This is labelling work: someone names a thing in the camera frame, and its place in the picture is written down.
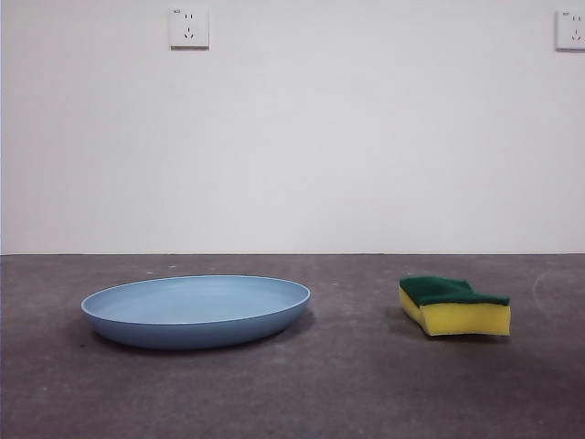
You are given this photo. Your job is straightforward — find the white wall socket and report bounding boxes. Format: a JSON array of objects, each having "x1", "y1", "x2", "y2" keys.
[
  {"x1": 555, "y1": 9, "x2": 585, "y2": 52},
  {"x1": 169, "y1": 7, "x2": 211, "y2": 50}
]

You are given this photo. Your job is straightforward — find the blue round plate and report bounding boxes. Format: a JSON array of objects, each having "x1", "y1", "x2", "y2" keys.
[{"x1": 80, "y1": 273, "x2": 314, "y2": 351}]

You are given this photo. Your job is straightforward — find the yellow sponge with green pad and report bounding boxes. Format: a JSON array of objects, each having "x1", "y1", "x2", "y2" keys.
[{"x1": 398, "y1": 274, "x2": 512, "y2": 338}]

